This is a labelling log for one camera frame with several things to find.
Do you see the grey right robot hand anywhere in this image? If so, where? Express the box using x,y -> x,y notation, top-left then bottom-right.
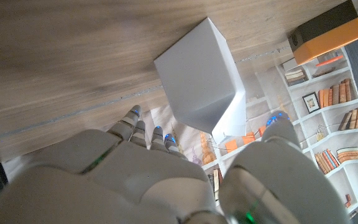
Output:
0,105 -> 349,224

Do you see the white milk carton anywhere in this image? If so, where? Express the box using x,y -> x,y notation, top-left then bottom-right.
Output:
153,17 -> 247,144

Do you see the orange black button box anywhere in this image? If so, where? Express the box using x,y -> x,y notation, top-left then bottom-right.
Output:
288,0 -> 358,65

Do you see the printed bookshelf backdrop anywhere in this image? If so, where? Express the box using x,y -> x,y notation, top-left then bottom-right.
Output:
1,46 -> 358,218

